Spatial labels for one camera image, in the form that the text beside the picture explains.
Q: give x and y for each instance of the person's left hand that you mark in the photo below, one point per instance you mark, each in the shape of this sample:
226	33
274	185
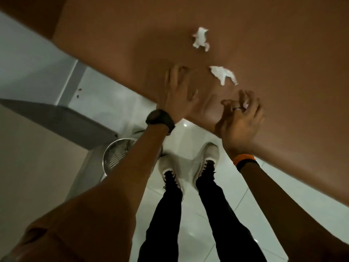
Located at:
174	100

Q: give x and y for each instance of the person's right hand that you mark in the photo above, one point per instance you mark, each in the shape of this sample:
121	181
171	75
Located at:
238	130

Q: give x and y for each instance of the person's left thumb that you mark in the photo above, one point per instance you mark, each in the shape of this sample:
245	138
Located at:
194	96

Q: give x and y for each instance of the person's right fingers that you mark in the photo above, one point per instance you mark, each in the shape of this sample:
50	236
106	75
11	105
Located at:
245	102

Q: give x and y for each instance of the small white paper scrap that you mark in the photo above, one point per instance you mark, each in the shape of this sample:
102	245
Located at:
246	105

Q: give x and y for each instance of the person's left forearm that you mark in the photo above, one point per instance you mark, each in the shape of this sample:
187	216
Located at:
139	160

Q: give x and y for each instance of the person's right forearm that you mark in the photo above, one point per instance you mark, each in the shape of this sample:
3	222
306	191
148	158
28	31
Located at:
283	212

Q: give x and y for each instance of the flat crumpled white paper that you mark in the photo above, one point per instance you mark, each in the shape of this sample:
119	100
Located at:
222	74

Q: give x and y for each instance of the black wristwatch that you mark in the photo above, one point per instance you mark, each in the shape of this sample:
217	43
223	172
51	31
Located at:
159	119

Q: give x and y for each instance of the orange and black wristband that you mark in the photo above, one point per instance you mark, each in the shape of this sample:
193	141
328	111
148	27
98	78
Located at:
243	160

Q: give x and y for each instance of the crumpled white paper ball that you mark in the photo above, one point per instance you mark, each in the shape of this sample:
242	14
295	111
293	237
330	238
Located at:
200	38

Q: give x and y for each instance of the person's right white shoe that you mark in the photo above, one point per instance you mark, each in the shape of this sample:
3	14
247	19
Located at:
208	156

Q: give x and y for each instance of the person's white shoe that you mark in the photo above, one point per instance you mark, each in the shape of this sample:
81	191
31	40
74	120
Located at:
208	156
167	165

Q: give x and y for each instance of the person's left white shoe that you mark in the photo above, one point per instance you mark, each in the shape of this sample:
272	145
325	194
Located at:
167	165

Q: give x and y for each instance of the metal mesh wastebasket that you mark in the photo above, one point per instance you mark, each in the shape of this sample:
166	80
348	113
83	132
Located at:
117	154

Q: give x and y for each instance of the person's right black trouser leg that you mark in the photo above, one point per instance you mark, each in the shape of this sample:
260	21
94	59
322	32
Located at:
226	218

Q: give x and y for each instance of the person's black trouser leg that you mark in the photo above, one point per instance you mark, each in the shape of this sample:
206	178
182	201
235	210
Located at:
226	218
163	221

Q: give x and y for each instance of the person's left black trouser leg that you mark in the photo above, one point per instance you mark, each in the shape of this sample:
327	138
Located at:
163	221

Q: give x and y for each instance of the grey partition panel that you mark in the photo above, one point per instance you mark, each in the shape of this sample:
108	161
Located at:
60	121

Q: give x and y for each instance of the orange shirt sleeve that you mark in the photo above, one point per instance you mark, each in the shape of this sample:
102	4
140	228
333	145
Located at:
76	229

